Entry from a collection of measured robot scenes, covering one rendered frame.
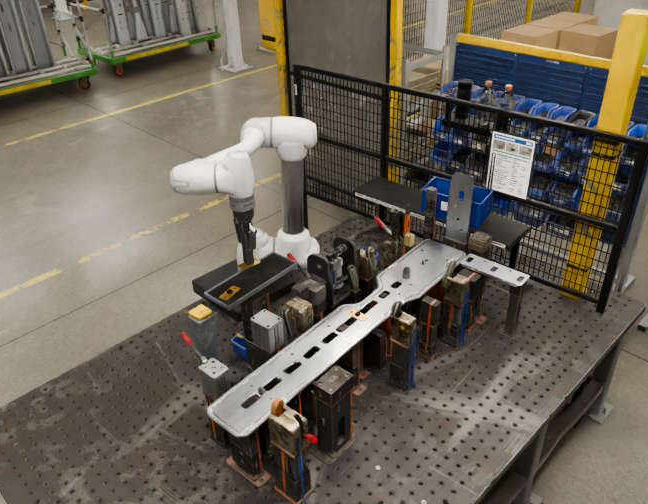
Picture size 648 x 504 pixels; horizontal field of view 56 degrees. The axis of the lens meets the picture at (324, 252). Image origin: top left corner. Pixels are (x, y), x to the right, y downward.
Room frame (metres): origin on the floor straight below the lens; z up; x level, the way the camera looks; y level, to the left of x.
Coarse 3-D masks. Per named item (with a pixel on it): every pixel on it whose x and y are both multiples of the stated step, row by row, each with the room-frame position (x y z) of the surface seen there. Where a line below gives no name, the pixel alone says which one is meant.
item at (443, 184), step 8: (432, 184) 2.74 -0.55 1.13; (440, 184) 2.75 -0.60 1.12; (448, 184) 2.73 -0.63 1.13; (424, 192) 2.63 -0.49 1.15; (440, 192) 2.75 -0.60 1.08; (448, 192) 2.73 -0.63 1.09; (480, 192) 2.64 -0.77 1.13; (488, 192) 2.62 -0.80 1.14; (424, 200) 2.63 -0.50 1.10; (440, 200) 2.59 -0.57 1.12; (472, 200) 2.66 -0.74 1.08; (480, 200) 2.63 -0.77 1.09; (488, 200) 2.56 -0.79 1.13; (424, 208) 2.63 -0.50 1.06; (440, 208) 2.58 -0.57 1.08; (472, 208) 2.49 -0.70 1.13; (480, 208) 2.48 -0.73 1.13; (488, 208) 2.58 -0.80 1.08; (440, 216) 2.58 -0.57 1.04; (472, 216) 2.49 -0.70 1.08; (480, 216) 2.49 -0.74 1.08; (472, 224) 2.49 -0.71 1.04; (480, 224) 2.50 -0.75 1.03
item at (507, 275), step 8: (472, 256) 2.28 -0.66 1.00; (464, 264) 2.22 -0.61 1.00; (472, 264) 2.22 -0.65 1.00; (480, 264) 2.21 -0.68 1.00; (488, 264) 2.21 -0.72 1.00; (496, 264) 2.21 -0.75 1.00; (480, 272) 2.16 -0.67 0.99; (488, 272) 2.15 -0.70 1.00; (496, 272) 2.15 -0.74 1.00; (504, 272) 2.15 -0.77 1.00; (512, 272) 2.14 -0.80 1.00; (520, 272) 2.14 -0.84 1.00; (504, 280) 2.09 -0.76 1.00; (512, 280) 2.09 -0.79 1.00
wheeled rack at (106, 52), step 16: (128, 0) 9.93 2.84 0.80; (192, 32) 9.99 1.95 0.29; (208, 32) 9.92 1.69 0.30; (80, 48) 9.25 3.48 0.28; (96, 48) 9.18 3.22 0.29; (112, 48) 9.18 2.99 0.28; (128, 48) 9.15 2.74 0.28; (144, 48) 9.07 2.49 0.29; (160, 48) 9.14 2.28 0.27; (176, 48) 9.34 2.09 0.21
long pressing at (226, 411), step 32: (416, 256) 2.29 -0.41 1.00; (448, 256) 2.29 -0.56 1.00; (384, 288) 2.06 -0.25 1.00; (416, 288) 2.05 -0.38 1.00; (320, 320) 1.86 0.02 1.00; (384, 320) 1.86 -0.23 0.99; (288, 352) 1.69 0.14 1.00; (320, 352) 1.68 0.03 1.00; (256, 384) 1.53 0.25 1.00; (288, 384) 1.52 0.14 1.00; (224, 416) 1.39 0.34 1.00; (256, 416) 1.38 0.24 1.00
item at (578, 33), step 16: (560, 16) 6.74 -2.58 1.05; (576, 16) 6.71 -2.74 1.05; (592, 16) 6.69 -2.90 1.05; (512, 32) 6.12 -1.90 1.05; (528, 32) 6.10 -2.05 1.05; (544, 32) 6.08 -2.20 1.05; (560, 32) 6.19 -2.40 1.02; (576, 32) 6.03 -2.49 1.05; (592, 32) 6.01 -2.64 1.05; (608, 32) 5.99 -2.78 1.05; (560, 48) 6.13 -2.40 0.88; (576, 48) 6.01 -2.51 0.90; (592, 48) 5.88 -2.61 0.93; (608, 48) 6.03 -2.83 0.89
